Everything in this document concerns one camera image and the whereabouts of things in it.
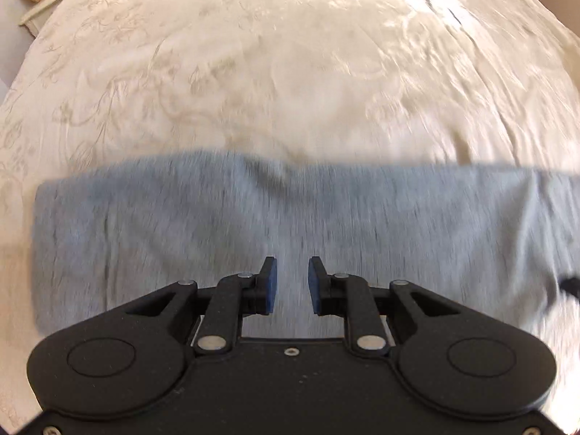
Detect grey knit pants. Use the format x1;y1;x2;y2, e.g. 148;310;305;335
29;149;580;341

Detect cream nightstand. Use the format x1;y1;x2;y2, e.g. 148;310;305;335
18;0;94;37

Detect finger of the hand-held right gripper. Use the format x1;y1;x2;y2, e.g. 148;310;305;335
558;272;580;301

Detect cream embroidered bedspread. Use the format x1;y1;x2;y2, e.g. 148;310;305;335
0;0;580;435

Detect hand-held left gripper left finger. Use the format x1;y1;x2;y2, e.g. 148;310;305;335
108;256;278;357

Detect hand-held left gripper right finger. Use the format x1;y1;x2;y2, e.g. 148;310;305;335
307;256;477;357

